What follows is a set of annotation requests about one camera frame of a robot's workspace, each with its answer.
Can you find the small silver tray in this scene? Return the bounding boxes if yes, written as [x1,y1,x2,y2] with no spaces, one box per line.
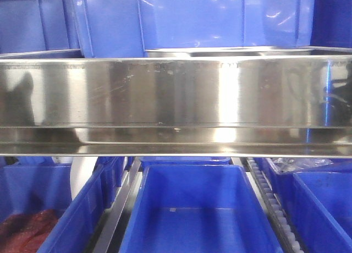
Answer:
[145,46,351,58]

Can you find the blue bin behind lower centre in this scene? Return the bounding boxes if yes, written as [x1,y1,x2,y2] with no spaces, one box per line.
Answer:
[140,156,231,166]

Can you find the blue bin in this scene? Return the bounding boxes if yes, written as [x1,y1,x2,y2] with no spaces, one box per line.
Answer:
[255,158,351,252]
[119,165,282,252]
[311,0,351,48]
[140,156,231,166]
[1,157,124,252]
[1,0,80,54]

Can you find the clear plastic wrap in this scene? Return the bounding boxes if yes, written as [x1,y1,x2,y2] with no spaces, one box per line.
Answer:
[272,157,333,173]

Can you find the large blue bin upper shelf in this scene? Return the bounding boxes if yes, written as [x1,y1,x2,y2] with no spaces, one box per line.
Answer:
[71,0,315,58]

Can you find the white roller track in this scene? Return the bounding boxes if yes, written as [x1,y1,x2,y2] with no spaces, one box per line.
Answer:
[246,158,304,253]

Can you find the blue bin lower right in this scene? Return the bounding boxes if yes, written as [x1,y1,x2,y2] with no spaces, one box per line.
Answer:
[255,158,351,252]

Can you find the blue bin lower left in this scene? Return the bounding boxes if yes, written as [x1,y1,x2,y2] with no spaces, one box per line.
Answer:
[1,157,124,252]

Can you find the blue bin upper left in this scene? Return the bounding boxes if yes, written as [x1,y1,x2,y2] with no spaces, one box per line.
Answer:
[1,0,80,54]

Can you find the blue bin upper right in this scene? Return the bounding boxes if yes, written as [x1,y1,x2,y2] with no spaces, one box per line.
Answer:
[311,0,351,48]

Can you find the red mesh bag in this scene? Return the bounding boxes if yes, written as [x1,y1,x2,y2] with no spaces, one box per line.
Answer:
[1,209,58,252]

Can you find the steel divider rail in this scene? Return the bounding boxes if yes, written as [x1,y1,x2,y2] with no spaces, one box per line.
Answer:
[85,158,142,252]

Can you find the stainless steel shelf front rail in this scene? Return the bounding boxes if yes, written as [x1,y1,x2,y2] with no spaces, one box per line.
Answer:
[1,55,351,157]

